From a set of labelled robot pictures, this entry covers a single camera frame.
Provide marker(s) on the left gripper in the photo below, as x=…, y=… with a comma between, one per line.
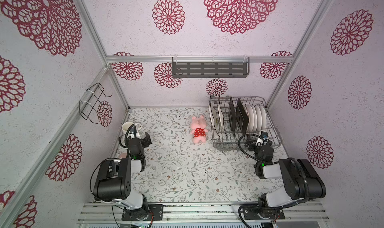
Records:
x=133, y=141

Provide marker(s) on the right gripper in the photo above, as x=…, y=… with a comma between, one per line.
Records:
x=261, y=144

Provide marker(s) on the white square plate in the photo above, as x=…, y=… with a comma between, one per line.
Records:
x=212, y=116
x=221, y=116

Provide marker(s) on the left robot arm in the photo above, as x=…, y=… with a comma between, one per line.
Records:
x=113, y=183

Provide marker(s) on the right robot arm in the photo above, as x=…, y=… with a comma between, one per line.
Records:
x=301, y=183

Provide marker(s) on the white mug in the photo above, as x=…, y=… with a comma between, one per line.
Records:
x=127, y=128

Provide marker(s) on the black square plate right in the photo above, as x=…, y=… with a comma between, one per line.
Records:
x=242, y=117

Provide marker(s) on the pink plush pig toy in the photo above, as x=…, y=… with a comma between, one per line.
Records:
x=199, y=129

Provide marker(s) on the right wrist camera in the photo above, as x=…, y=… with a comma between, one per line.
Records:
x=263, y=138

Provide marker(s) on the grey wire dish rack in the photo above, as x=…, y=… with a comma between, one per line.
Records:
x=224, y=140

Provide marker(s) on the black wire wall hook rack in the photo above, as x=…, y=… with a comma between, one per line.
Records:
x=96, y=109

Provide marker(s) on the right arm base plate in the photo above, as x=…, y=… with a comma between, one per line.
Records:
x=263, y=212

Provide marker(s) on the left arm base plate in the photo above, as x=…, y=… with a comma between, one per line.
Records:
x=146, y=213

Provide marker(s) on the grey wall shelf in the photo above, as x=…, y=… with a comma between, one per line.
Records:
x=212, y=69

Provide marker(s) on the aluminium mounting rail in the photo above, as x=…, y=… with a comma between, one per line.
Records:
x=215, y=212

